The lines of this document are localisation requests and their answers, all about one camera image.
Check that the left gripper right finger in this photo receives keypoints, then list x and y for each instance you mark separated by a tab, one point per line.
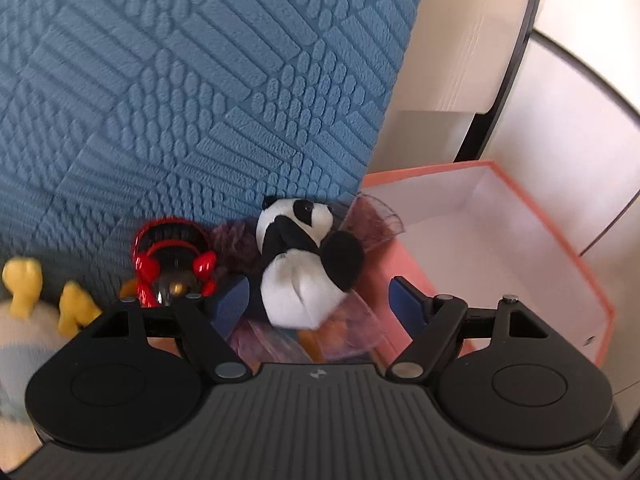
434	325

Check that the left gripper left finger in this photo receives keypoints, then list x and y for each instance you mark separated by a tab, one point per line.
206	324

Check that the panda plush toy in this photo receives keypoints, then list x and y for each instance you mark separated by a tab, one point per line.
308	267

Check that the white blue duck plush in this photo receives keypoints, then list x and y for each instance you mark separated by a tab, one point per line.
32	331

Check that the pink storage box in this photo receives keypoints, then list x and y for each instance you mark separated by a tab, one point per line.
471	232

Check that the brown bear plush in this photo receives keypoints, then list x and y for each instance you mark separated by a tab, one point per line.
328	343

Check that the blue textured bedspread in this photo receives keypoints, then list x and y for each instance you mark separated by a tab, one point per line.
117	112

